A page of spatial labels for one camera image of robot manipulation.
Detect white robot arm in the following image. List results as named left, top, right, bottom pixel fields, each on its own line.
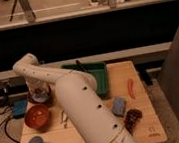
left=13, top=53, right=138, bottom=143

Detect black cables on floor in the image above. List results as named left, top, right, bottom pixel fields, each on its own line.
left=0, top=79, right=22, bottom=143

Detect blue towel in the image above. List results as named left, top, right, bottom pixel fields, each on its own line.
left=112, top=97, right=126, bottom=117

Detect wooden tongs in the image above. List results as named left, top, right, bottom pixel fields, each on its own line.
left=60, top=110, right=68, bottom=128

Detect red bowl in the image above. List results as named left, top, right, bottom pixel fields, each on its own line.
left=24, top=104, right=50, bottom=130

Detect red chili pepper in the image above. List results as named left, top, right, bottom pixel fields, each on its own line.
left=127, top=78, right=136, bottom=100

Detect dark brown pinecone object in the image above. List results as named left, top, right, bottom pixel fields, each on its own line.
left=124, top=108, right=142, bottom=133

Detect green plastic tray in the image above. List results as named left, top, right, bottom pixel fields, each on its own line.
left=61, top=61, right=109, bottom=98

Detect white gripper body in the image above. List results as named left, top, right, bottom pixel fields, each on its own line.
left=24, top=73, right=53, bottom=104

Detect purple bowl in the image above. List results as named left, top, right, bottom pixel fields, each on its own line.
left=28, top=90, right=50, bottom=104

